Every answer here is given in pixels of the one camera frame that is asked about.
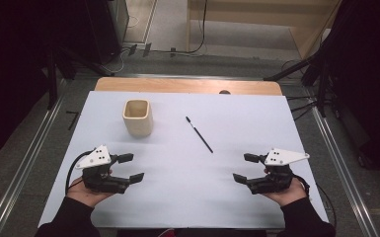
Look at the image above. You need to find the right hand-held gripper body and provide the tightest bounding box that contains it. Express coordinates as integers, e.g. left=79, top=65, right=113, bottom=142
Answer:
left=264, top=147, right=311, bottom=194

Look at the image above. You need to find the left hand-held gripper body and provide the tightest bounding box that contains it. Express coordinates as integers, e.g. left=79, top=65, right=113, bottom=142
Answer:
left=74, top=144, right=119, bottom=194

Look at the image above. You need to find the cream ceramic cup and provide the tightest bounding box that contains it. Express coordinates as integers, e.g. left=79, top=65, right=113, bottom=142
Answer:
left=121, top=98, right=155, bottom=138

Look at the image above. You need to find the black pen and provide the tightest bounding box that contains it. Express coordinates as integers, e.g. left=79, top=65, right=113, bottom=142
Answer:
left=185, top=116, right=214, bottom=154

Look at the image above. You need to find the person's left hand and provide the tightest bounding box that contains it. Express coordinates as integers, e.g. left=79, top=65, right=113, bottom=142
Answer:
left=66, top=177, right=114, bottom=208

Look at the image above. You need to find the person's right hand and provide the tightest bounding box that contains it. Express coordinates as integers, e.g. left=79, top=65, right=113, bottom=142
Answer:
left=262, top=178, right=308, bottom=207

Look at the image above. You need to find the black L-shaped bar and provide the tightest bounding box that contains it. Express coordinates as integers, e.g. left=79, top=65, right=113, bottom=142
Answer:
left=65, top=111, right=80, bottom=131

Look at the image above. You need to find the white board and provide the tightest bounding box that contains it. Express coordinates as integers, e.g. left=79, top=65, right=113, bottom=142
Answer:
left=38, top=91, right=330, bottom=230

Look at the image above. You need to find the black metal stand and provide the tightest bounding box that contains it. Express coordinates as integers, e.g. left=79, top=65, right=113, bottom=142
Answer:
left=44, top=45, right=115, bottom=111
left=264, top=52, right=331, bottom=119

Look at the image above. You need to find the wooden table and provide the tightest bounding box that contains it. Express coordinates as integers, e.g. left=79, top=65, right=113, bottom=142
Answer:
left=94, top=76, right=283, bottom=97

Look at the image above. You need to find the black curtain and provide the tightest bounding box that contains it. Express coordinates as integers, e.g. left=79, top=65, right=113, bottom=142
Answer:
left=0, top=0, right=90, bottom=166
left=322, top=0, right=380, bottom=181

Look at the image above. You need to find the black cabinet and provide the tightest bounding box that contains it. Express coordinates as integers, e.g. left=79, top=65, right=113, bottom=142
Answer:
left=84, top=0, right=130, bottom=65

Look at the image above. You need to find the light wooden shelf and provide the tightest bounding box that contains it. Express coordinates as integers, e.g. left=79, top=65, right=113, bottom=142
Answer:
left=186, top=0, right=343, bottom=61

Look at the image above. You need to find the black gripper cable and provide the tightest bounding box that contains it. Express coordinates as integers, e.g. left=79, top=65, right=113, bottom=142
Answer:
left=292, top=174, right=339, bottom=229
left=64, top=149, right=95, bottom=196

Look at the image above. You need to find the bundle of black floor cables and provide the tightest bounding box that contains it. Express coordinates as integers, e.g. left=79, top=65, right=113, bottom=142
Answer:
left=285, top=93, right=321, bottom=121

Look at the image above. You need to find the metal floor rail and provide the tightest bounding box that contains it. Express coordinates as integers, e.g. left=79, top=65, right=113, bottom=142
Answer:
left=310, top=107, right=380, bottom=237
left=0, top=95, right=66, bottom=237

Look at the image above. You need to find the white floor cable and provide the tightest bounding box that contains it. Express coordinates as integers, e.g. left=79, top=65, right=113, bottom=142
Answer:
left=111, top=14, right=140, bottom=74

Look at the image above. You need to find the long black floor cable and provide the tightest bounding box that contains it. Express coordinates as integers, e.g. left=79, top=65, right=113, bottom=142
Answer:
left=151, top=0, right=209, bottom=55

